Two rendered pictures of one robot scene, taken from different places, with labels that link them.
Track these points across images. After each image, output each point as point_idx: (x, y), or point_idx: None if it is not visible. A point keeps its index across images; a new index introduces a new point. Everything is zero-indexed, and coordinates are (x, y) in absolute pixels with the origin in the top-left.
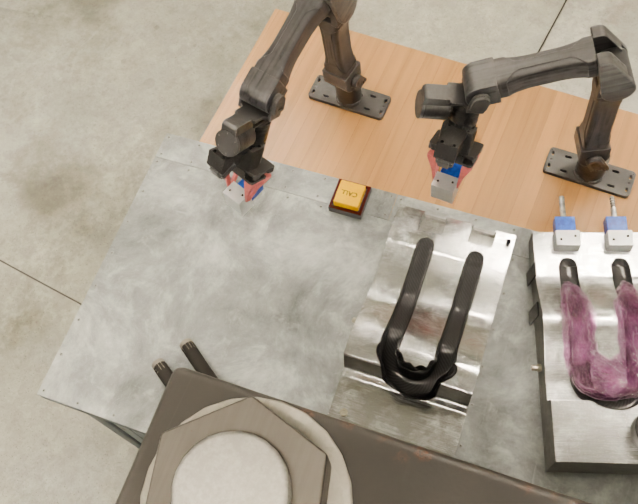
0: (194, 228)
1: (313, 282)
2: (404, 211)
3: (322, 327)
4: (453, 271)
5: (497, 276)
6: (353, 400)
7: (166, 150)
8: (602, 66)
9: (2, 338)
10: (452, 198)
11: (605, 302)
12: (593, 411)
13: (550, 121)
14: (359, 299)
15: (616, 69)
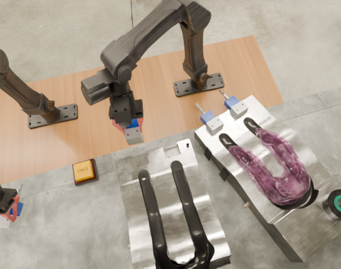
0: None
1: (92, 236)
2: (119, 163)
3: (113, 261)
4: (169, 180)
5: (194, 167)
6: None
7: None
8: (188, 5)
9: None
10: (142, 139)
11: (257, 145)
12: (299, 214)
13: (164, 71)
14: (125, 228)
15: (196, 4)
